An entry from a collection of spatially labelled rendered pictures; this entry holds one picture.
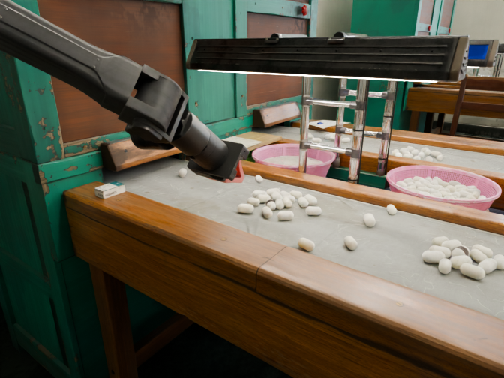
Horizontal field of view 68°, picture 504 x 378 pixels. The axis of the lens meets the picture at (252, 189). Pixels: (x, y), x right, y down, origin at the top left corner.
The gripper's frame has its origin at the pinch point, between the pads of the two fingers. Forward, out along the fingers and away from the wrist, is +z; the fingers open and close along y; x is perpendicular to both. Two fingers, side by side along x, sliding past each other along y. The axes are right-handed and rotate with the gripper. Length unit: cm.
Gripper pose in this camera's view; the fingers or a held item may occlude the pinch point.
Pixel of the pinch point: (240, 178)
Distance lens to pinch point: 72.1
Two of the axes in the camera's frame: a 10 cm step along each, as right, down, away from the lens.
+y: -8.0, -2.1, 5.7
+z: 4.6, 3.9, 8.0
